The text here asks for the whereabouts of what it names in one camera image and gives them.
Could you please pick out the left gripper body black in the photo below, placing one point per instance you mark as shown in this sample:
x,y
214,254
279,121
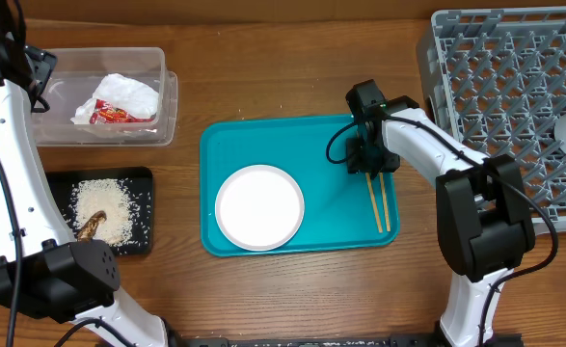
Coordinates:
x,y
42,64

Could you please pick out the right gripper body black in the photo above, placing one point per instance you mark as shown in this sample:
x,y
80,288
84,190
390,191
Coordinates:
x,y
370,156

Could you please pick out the wooden chopstick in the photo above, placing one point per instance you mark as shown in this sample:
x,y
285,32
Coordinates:
x,y
385,202
373,203

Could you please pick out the large white tissue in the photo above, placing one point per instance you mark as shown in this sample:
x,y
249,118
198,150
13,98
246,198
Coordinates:
x,y
133,96

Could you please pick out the red snack wrapper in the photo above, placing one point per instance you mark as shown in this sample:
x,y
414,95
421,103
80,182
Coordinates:
x,y
104,112

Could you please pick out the large white plate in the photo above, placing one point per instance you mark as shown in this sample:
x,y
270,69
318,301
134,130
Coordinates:
x,y
259,208

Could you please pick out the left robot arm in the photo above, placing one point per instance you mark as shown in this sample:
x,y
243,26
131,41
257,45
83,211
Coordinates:
x,y
44,271

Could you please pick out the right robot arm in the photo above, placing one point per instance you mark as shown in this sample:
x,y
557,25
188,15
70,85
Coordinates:
x,y
484,228

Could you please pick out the black waste tray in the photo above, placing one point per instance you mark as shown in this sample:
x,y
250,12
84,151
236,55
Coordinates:
x,y
138,180

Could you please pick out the grey dishwasher rack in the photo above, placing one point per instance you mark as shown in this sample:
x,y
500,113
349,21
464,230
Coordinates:
x,y
495,79

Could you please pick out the clear plastic bin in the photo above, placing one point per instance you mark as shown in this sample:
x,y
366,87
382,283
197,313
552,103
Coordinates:
x,y
72,83

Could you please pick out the teal plastic tray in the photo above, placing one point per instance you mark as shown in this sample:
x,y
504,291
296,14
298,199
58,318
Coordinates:
x,y
338,213

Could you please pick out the pile of rice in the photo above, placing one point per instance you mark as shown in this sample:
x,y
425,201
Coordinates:
x,y
112,197

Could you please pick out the brown food scrap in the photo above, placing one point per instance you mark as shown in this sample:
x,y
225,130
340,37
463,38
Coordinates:
x,y
87,232

